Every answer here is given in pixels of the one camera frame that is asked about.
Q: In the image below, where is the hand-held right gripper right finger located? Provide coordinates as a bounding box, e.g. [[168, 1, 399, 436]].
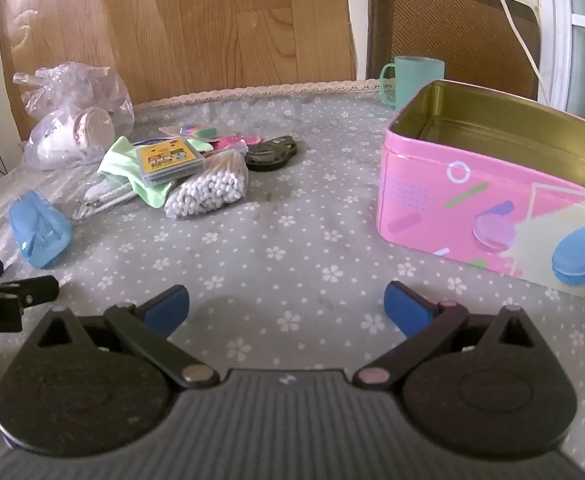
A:
[[352, 281, 541, 390]]

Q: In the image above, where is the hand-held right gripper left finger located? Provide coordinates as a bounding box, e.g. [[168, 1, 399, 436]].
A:
[[35, 284, 220, 390]]

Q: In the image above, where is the metal nail clipper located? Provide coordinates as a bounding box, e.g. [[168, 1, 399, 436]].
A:
[[71, 180, 138, 223]]

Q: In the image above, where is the pink tin box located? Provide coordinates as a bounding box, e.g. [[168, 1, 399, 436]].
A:
[[376, 79, 585, 307]]

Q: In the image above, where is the bag of cotton swabs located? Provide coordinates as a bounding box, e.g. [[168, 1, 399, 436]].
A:
[[164, 151, 250, 220]]

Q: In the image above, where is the light green cloth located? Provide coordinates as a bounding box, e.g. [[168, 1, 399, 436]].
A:
[[97, 136, 173, 209]]

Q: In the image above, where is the clear case with yellow cards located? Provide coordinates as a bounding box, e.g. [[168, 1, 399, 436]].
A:
[[136, 138, 206, 186]]

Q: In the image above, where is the black keychain bundle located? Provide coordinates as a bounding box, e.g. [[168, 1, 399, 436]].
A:
[[245, 135, 304, 172]]

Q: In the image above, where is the grey floral tablecloth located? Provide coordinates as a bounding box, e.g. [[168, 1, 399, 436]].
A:
[[0, 79, 585, 480]]

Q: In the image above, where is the clear plastic bag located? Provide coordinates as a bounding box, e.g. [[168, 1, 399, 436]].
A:
[[12, 61, 136, 171]]

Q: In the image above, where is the rainbow striped eraser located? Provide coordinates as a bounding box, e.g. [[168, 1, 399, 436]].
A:
[[179, 124, 219, 142]]

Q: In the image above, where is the pink packet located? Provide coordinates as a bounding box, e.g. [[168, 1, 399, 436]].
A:
[[212, 131, 264, 152]]

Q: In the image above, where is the teal plastic cup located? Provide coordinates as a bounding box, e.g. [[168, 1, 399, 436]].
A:
[[378, 56, 446, 111]]

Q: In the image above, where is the wooden board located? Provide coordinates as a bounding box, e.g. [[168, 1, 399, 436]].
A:
[[0, 0, 358, 143]]

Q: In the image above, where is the white cable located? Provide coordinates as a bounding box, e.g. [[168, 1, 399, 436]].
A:
[[477, 0, 544, 82]]

